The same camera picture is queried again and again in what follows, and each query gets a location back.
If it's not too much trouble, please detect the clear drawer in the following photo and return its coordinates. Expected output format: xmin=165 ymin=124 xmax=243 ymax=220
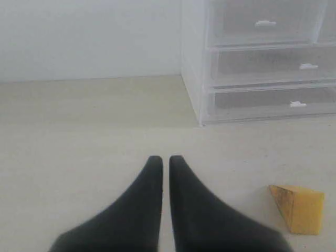
xmin=208 ymin=1 xmax=326 ymax=47
xmin=203 ymin=86 xmax=335 ymax=123
xmin=210 ymin=46 xmax=335 ymax=86

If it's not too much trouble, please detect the yellow cheese wedge block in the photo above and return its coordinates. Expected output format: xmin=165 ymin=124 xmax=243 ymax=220
xmin=268 ymin=185 xmax=324 ymax=235

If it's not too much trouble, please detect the white plastic drawer cabinet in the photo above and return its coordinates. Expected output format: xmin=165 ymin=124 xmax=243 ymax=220
xmin=181 ymin=1 xmax=335 ymax=125

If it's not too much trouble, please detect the clear bottom drawer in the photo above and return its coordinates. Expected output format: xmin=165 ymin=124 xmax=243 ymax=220
xmin=203 ymin=86 xmax=335 ymax=123

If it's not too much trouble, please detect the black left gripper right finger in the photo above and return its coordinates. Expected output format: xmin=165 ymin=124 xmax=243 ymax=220
xmin=169 ymin=155 xmax=292 ymax=251

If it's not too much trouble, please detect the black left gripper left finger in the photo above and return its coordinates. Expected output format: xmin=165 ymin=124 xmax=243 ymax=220
xmin=50 ymin=156 xmax=163 ymax=251

